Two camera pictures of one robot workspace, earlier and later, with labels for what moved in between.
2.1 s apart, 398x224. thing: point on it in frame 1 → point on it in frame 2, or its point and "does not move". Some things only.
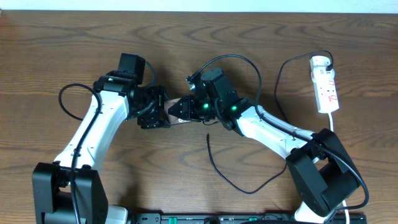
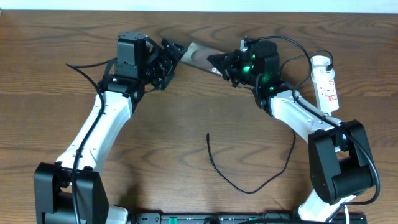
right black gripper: [187, 102] → [228, 60]
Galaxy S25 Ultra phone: [173, 120] → [196, 55]
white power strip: [324, 83] does not move
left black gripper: [155, 107] → [168, 62]
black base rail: [303, 216] does not move
